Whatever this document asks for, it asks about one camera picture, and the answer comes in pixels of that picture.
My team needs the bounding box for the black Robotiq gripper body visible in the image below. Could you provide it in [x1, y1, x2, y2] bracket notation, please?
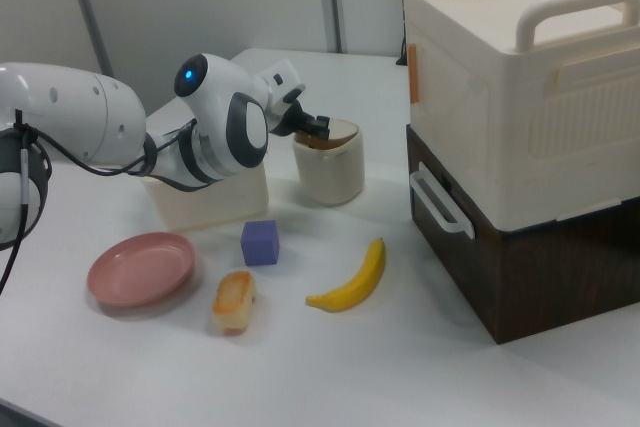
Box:
[272, 93, 311, 138]

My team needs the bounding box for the beige trash can lid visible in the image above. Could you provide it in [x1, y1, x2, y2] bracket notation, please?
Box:
[299, 118, 359, 151]

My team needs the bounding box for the small beige trash can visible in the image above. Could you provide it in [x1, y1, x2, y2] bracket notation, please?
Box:
[292, 118, 365, 206]

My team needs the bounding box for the orange tape strip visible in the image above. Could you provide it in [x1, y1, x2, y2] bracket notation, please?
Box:
[407, 44, 420, 104]

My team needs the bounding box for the cream plastic bin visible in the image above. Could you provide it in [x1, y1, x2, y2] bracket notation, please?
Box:
[141, 161, 271, 236]

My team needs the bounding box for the purple cube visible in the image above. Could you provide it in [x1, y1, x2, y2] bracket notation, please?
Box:
[240, 219, 280, 268]

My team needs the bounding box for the yellow banana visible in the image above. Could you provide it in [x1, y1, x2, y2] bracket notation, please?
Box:
[305, 237, 387, 313]

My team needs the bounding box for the toasted bread loaf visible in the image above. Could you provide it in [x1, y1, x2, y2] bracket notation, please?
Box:
[211, 270, 257, 336]

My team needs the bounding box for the pink plate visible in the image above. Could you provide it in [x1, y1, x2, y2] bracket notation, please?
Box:
[86, 231, 197, 309]

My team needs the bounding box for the dark brown drawer box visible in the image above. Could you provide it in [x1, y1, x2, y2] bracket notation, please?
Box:
[405, 124, 640, 346]

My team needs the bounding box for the white drawer handle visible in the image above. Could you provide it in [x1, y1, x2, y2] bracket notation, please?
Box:
[408, 161, 475, 239]

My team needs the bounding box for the cream storage box with handles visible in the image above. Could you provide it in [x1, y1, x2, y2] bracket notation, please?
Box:
[402, 0, 640, 228]

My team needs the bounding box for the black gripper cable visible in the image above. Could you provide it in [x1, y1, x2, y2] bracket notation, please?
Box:
[0, 109, 201, 298]

